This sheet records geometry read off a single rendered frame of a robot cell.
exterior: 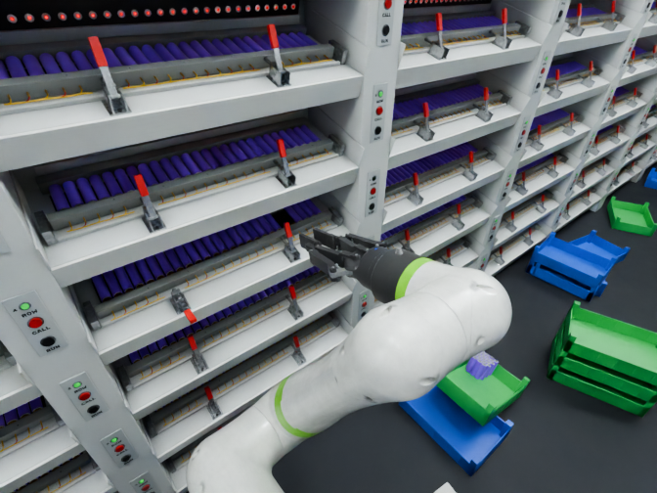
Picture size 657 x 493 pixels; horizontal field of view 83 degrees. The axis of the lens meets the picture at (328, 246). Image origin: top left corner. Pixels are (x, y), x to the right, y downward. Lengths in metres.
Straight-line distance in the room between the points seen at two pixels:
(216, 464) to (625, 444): 1.32
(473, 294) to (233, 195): 0.47
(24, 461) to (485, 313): 0.85
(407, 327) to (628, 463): 1.29
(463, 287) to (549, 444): 1.11
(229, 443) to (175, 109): 0.56
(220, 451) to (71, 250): 0.41
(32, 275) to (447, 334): 0.57
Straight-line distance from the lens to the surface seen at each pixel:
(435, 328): 0.42
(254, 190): 0.75
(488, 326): 0.48
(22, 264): 0.67
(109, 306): 0.81
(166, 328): 0.81
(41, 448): 0.97
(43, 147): 0.61
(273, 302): 1.00
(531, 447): 1.51
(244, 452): 0.75
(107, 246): 0.68
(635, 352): 1.72
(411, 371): 0.40
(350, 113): 0.85
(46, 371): 0.79
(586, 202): 2.75
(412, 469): 1.36
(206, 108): 0.64
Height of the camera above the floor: 1.22
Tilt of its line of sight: 36 degrees down
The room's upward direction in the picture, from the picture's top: straight up
